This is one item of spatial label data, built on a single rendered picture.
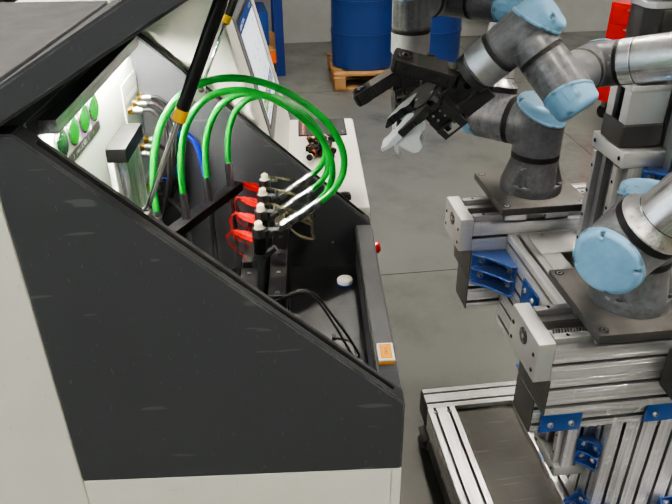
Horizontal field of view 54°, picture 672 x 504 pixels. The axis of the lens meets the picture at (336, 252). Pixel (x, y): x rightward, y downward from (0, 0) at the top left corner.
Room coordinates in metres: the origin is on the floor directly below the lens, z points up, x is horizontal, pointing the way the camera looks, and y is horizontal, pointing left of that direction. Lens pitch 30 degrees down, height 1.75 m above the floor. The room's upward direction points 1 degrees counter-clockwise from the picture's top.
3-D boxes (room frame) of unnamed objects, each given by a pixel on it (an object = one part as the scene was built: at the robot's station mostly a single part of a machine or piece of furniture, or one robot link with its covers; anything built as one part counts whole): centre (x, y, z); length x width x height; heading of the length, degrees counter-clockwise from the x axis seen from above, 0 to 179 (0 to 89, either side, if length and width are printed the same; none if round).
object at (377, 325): (1.20, -0.08, 0.87); 0.62 x 0.04 x 0.16; 2
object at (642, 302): (1.05, -0.55, 1.09); 0.15 x 0.15 x 0.10
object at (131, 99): (1.43, 0.43, 1.20); 0.13 x 0.03 x 0.31; 2
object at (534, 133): (1.54, -0.49, 1.20); 0.13 x 0.12 x 0.14; 51
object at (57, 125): (1.19, 0.42, 1.43); 0.54 x 0.03 x 0.02; 2
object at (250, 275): (1.31, 0.16, 0.91); 0.34 x 0.10 x 0.15; 2
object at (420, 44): (1.33, -0.15, 1.45); 0.08 x 0.08 x 0.05
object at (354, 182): (1.90, 0.03, 0.96); 0.70 x 0.22 x 0.03; 2
